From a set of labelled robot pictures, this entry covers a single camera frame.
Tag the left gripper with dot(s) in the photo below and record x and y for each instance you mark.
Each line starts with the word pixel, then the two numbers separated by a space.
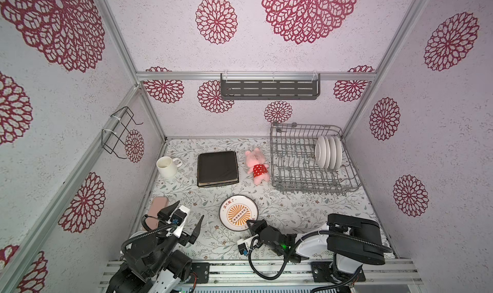
pixel 185 238

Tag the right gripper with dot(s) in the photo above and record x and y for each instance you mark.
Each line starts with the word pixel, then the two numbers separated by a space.
pixel 257 226

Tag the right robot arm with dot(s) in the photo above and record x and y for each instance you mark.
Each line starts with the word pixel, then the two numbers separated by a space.
pixel 353 241

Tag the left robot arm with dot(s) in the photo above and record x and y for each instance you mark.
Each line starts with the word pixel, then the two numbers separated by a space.
pixel 150 261

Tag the white mug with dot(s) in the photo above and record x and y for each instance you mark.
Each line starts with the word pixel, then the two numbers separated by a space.
pixel 168 166

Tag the pink plush pig toy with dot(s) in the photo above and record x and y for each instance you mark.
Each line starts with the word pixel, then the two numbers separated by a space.
pixel 258 167

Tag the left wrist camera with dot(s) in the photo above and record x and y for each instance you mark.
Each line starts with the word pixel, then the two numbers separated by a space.
pixel 179 218

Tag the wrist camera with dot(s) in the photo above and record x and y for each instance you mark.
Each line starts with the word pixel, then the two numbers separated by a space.
pixel 179 218
pixel 245 246

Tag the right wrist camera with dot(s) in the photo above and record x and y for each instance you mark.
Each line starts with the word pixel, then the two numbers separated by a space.
pixel 245 246

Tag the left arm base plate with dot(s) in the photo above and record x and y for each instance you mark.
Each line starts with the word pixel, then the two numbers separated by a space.
pixel 199 273

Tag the grey wire dish rack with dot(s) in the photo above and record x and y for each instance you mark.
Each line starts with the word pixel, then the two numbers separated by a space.
pixel 293 165

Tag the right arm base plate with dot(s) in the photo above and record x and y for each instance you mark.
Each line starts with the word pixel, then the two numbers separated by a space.
pixel 335 273

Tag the black wire wall hook rack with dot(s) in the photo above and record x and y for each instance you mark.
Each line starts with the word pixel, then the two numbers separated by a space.
pixel 112 137

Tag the grey wall shelf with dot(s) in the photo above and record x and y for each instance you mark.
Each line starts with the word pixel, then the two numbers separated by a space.
pixel 272 90

